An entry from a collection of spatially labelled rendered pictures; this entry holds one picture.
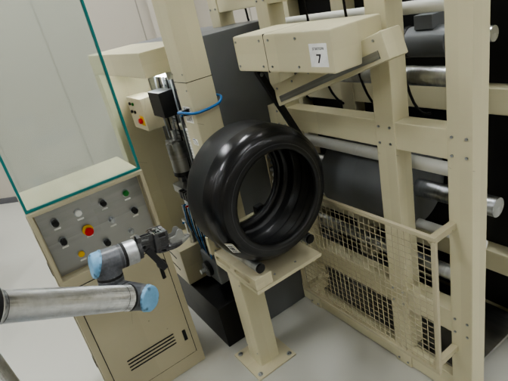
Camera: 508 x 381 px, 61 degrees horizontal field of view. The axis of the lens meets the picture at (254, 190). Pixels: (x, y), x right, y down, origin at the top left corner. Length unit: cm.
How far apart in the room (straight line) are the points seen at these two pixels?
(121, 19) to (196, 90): 347
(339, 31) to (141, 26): 389
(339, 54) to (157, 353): 189
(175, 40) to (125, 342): 157
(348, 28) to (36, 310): 126
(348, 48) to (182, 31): 70
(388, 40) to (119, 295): 120
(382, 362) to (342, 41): 175
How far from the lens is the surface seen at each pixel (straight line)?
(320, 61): 158
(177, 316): 260
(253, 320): 248
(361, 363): 263
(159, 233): 162
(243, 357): 277
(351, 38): 159
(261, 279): 187
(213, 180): 163
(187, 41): 191
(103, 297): 142
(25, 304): 128
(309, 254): 205
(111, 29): 539
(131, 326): 251
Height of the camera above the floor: 194
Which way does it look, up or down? 24 degrees down
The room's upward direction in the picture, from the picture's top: 13 degrees counter-clockwise
